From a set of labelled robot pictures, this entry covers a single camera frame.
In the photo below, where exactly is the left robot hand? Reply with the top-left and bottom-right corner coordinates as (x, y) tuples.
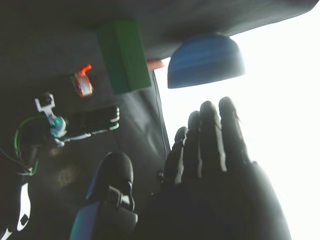
(69, 96), (292, 240)

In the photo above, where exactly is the small orange red object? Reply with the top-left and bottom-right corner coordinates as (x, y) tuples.
(70, 64), (94, 98)

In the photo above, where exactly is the green rectangular block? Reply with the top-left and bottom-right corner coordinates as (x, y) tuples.
(96, 19), (153, 96)

